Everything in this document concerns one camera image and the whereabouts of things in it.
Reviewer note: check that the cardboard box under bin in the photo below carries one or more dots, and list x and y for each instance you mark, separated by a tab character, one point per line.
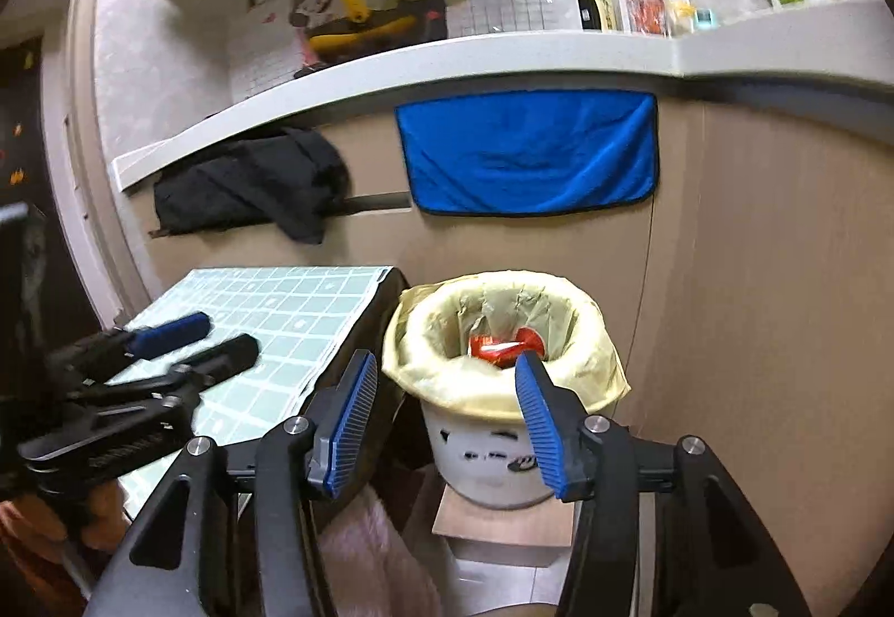
489	523

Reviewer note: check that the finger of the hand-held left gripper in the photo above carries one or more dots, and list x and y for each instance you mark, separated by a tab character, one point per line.
171	334
227	353

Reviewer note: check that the blue towel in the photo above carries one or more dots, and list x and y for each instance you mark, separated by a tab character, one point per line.
524	149

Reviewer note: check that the trash bin with yellow bag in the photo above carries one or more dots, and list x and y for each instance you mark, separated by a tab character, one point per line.
433	372

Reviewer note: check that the red snack wrapper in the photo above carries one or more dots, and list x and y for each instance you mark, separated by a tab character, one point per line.
492	351

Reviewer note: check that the small teal container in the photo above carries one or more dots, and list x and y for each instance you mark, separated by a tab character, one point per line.
703	20

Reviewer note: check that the pink fluffy blanket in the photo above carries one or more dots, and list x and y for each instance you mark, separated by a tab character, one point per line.
370	554

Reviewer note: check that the white trash bin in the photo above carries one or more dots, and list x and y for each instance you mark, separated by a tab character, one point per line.
475	449

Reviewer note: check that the white kitchen countertop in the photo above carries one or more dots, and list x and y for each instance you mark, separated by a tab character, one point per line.
489	54

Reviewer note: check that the red plastic bag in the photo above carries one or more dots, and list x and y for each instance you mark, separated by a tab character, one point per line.
531	339

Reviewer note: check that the black jacket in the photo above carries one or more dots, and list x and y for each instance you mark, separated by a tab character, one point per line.
251	184

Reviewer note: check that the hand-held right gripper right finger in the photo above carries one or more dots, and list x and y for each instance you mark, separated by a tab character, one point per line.
548	428

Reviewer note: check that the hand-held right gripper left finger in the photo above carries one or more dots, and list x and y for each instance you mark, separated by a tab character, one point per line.
346	428

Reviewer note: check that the green grid tablecloth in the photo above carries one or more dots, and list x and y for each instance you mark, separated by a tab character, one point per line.
279	309

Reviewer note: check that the black and yellow tool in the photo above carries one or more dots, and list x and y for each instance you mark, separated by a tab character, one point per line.
356	34

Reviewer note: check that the person's left hand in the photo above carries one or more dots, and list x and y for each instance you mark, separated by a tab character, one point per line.
112	509

